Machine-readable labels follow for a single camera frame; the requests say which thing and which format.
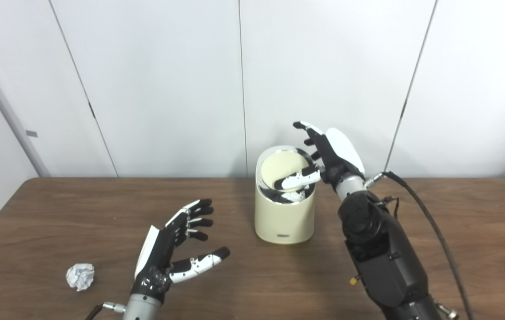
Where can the round cream bin lid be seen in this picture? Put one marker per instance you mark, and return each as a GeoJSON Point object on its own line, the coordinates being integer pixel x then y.
{"type": "Point", "coordinates": [276, 169]}

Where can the white paper ball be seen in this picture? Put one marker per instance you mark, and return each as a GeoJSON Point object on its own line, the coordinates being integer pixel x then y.
{"type": "Point", "coordinates": [80, 276]}

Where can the cream-colored bin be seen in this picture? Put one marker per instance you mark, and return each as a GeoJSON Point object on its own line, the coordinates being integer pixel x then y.
{"type": "Point", "coordinates": [283, 220]}

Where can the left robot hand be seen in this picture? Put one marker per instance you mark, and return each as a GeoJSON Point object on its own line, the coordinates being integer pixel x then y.
{"type": "Point", "coordinates": [157, 255]}

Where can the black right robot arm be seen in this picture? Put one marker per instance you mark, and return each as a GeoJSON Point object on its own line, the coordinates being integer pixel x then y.
{"type": "Point", "coordinates": [381, 253]}

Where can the grey wall corner post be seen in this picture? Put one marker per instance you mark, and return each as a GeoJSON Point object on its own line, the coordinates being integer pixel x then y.
{"type": "Point", "coordinates": [8, 113]}

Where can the black wall panel clip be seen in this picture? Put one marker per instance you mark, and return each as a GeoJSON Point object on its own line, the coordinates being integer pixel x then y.
{"type": "Point", "coordinates": [91, 110]}

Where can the small grey wall label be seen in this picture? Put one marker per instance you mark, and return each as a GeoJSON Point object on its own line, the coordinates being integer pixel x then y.
{"type": "Point", "coordinates": [31, 133]}

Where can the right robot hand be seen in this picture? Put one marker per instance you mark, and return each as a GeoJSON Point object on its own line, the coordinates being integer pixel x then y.
{"type": "Point", "coordinates": [341, 151]}

